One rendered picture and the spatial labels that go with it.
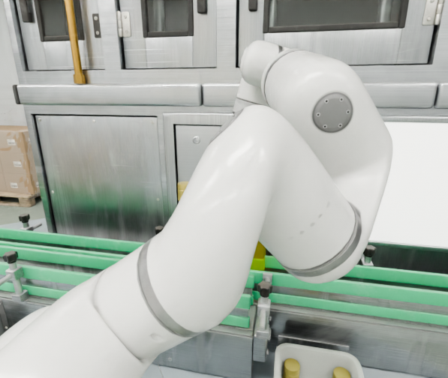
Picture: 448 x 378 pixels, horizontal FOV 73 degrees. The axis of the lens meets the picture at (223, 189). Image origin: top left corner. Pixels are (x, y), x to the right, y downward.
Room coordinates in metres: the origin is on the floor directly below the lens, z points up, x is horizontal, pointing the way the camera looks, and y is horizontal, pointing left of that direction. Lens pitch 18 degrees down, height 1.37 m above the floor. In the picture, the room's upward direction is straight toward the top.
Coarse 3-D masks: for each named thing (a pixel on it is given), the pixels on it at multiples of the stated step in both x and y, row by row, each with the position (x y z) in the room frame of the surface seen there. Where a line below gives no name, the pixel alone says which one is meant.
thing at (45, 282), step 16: (0, 272) 0.66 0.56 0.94; (32, 272) 0.64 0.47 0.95; (48, 272) 0.63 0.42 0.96; (64, 272) 0.62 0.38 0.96; (80, 272) 0.62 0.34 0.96; (0, 288) 0.66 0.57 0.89; (32, 288) 0.64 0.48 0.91; (48, 288) 0.63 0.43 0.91; (64, 288) 0.62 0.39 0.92; (240, 304) 0.53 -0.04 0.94; (224, 320) 0.54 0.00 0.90; (240, 320) 0.53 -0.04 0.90
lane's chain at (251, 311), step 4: (4, 292) 0.66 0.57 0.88; (8, 292) 0.66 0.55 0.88; (12, 292) 0.66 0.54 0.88; (32, 296) 0.64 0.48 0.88; (36, 296) 0.64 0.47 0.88; (40, 296) 0.64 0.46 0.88; (56, 300) 0.63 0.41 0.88; (252, 308) 0.60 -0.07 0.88; (248, 312) 0.58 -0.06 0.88; (252, 312) 0.58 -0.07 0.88; (252, 316) 0.57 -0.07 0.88; (252, 320) 0.56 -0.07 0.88; (220, 324) 0.55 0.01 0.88; (224, 324) 0.55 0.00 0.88; (252, 324) 0.55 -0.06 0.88; (240, 328) 0.53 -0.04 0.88; (244, 328) 0.53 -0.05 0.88; (248, 328) 0.53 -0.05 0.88; (252, 328) 0.53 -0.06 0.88
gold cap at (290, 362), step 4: (288, 360) 0.51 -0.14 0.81; (292, 360) 0.51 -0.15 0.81; (284, 364) 0.50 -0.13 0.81; (288, 364) 0.50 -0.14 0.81; (292, 364) 0.50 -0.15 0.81; (296, 364) 0.50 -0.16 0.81; (284, 368) 0.50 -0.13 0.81; (288, 368) 0.49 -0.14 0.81; (292, 368) 0.49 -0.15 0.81; (296, 368) 0.49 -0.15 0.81; (284, 372) 0.50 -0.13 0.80; (288, 372) 0.49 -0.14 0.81; (292, 372) 0.48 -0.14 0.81; (296, 372) 0.49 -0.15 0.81; (284, 376) 0.49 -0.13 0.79; (288, 376) 0.49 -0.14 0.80; (292, 376) 0.48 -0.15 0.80; (296, 376) 0.49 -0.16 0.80
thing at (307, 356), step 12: (276, 348) 0.52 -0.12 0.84; (288, 348) 0.52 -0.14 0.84; (300, 348) 0.52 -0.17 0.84; (312, 348) 0.52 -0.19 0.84; (276, 360) 0.49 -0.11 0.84; (300, 360) 0.51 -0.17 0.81; (312, 360) 0.51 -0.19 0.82; (324, 360) 0.50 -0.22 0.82; (336, 360) 0.50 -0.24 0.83; (348, 360) 0.49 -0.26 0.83; (276, 372) 0.46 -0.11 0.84; (300, 372) 0.51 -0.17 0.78; (312, 372) 0.51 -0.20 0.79; (324, 372) 0.50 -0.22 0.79; (360, 372) 0.46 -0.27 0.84
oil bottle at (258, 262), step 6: (258, 246) 0.64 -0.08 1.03; (258, 252) 0.64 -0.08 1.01; (264, 252) 0.64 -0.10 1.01; (258, 258) 0.64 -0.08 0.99; (264, 258) 0.64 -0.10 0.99; (252, 264) 0.64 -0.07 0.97; (258, 264) 0.64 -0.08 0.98; (264, 264) 0.64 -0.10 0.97; (258, 270) 0.64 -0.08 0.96; (264, 270) 0.66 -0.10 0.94
